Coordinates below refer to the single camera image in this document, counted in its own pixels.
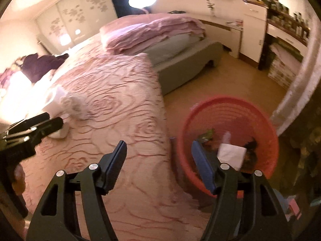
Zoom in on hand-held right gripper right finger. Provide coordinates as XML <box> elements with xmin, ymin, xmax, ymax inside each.
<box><xmin>192</xmin><ymin>141</ymin><xmax>293</xmax><ymax>241</ymax></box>

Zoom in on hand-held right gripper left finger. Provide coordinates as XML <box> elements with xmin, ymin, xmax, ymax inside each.
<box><xmin>26</xmin><ymin>140</ymin><xmax>128</xmax><ymax>241</ymax></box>

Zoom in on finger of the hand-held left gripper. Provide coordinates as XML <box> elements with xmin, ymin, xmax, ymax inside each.
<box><xmin>4</xmin><ymin>117</ymin><xmax>65</xmax><ymax>146</ymax></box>
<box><xmin>9</xmin><ymin>112</ymin><xmax>50</xmax><ymax>131</ymax></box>

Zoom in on white cloth bundle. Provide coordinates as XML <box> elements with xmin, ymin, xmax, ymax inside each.
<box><xmin>48</xmin><ymin>120</ymin><xmax>69</xmax><ymax>139</ymax></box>

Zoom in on green snack packet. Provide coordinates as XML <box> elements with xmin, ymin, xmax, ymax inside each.
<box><xmin>198</xmin><ymin>129</ymin><xmax>216</xmax><ymax>141</ymax></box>

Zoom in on black plastic bag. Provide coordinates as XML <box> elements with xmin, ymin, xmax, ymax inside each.
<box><xmin>242</xmin><ymin>141</ymin><xmax>259</xmax><ymax>172</ymax></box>

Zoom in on red plastic basket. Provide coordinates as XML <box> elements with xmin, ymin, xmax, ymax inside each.
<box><xmin>176</xmin><ymin>96</ymin><xmax>279</xmax><ymax>199</ymax></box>

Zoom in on person's left hand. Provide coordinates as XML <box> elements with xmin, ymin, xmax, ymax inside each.
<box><xmin>13</xmin><ymin>164</ymin><xmax>26</xmax><ymax>197</ymax></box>

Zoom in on white foam block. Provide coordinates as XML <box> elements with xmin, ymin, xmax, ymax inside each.
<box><xmin>42</xmin><ymin>85</ymin><xmax>70</xmax><ymax>117</ymax></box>

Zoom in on plush toys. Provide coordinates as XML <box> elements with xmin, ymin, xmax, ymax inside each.
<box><xmin>0</xmin><ymin>57</ymin><xmax>25</xmax><ymax>87</ymax></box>

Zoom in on rose patterned bedspread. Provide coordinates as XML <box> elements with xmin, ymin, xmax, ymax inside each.
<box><xmin>0</xmin><ymin>53</ymin><xmax>214</xmax><ymax>241</ymax></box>

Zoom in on dark cloth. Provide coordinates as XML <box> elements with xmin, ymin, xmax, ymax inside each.
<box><xmin>21</xmin><ymin>53</ymin><xmax>69</xmax><ymax>84</ymax></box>

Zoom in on pink floral bed sheet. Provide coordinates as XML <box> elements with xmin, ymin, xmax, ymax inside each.
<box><xmin>50</xmin><ymin>33</ymin><xmax>107</xmax><ymax>81</ymax></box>

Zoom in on small bright lamp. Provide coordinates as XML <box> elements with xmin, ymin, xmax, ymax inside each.
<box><xmin>59</xmin><ymin>33</ymin><xmax>72</xmax><ymax>46</ymax></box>

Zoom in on pink blue box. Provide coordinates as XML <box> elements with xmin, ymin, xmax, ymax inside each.
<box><xmin>275</xmin><ymin>188</ymin><xmax>303</xmax><ymax>220</ymax></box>

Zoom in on flower patterned wardrobe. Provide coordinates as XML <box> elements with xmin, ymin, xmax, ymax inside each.
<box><xmin>35</xmin><ymin>0</ymin><xmax>119</xmax><ymax>56</ymax></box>

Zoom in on pale textured curtain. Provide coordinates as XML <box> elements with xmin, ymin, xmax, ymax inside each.
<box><xmin>270</xmin><ymin>37</ymin><xmax>318</xmax><ymax>136</ymax></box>

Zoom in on patterned storage boxes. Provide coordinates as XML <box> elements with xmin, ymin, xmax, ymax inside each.
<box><xmin>268</xmin><ymin>42</ymin><xmax>304</xmax><ymax>87</ymax></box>

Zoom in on pink folded quilt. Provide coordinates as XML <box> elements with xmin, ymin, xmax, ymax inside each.
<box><xmin>100</xmin><ymin>13</ymin><xmax>206</xmax><ymax>56</ymax></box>

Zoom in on white wooden desk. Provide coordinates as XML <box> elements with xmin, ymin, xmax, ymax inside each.
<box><xmin>200</xmin><ymin>14</ymin><xmax>244</xmax><ymax>59</ymax></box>

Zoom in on white cabinet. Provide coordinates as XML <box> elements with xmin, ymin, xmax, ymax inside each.
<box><xmin>240</xmin><ymin>1</ymin><xmax>268</xmax><ymax>69</ymax></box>

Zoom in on shelf with bottles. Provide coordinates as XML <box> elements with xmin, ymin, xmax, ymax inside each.
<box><xmin>244</xmin><ymin>0</ymin><xmax>312</xmax><ymax>47</ymax></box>

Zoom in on grey bed frame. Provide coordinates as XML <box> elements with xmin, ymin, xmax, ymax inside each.
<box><xmin>144</xmin><ymin>34</ymin><xmax>224</xmax><ymax>96</ymax></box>

